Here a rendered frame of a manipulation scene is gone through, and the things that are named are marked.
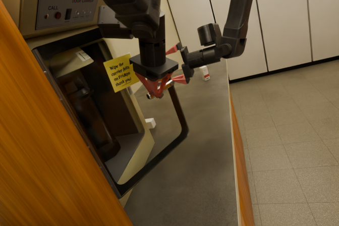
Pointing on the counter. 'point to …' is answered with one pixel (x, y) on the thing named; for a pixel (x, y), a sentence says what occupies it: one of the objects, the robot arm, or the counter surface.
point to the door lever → (159, 88)
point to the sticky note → (120, 72)
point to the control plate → (64, 4)
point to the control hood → (21, 0)
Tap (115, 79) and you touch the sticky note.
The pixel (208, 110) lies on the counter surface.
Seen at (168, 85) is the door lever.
